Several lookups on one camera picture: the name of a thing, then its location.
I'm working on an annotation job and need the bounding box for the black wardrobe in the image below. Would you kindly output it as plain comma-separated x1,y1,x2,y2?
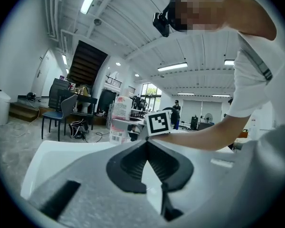
96,89,117,115

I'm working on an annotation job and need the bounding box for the wooden step platform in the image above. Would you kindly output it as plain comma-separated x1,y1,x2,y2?
9,95,49,123

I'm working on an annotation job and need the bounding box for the white trash bin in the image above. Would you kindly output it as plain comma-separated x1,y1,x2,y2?
0,88,11,125

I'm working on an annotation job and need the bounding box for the black bag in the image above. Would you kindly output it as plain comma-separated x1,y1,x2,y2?
68,119,89,139

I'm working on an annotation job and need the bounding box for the white bathtub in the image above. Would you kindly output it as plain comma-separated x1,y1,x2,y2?
20,136,237,200

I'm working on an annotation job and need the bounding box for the black desk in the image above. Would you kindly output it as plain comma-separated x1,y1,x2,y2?
57,88,98,131

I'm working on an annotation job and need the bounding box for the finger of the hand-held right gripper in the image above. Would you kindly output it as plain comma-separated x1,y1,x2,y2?
111,117,134,129

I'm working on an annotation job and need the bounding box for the blue grey chair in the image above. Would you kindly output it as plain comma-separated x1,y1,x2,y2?
41,94,79,142

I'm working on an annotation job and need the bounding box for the black balcony railing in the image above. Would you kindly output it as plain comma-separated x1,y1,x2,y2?
105,75,136,92

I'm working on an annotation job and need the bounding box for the glass window front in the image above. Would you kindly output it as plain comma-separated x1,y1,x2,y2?
141,83,162,111

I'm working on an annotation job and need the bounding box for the white door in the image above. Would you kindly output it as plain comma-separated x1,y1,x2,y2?
30,48,53,97

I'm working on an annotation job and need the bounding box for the person's white shirt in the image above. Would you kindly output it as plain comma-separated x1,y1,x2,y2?
227,0,285,137

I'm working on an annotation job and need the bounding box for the black curved faucet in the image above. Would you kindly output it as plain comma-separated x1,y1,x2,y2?
161,106,174,118

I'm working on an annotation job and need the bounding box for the dark drawer cabinet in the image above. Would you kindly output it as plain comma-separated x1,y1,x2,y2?
48,77,71,109

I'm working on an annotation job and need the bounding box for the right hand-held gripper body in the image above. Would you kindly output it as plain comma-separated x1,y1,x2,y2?
127,110,173,143

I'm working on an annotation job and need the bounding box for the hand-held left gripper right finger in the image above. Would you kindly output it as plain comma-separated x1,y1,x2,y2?
146,124,285,228

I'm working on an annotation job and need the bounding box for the person's right forearm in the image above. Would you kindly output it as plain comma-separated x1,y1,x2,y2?
154,110,254,152

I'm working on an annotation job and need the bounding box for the black head-worn camera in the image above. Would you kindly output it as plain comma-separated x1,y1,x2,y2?
152,0,195,38

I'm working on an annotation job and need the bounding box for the person's head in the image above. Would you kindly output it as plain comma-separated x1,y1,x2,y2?
167,0,277,41

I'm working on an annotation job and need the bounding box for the wooden frame model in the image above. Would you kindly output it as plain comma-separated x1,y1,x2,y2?
76,84,91,97

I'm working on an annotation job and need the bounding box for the pink white bottle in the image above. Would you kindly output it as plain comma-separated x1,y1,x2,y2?
108,88,133,145

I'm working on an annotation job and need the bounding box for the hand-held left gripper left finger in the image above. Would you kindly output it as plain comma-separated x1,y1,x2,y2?
23,139,162,228

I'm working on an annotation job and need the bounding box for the dark wooden staircase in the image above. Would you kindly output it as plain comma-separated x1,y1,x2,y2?
66,40,109,87

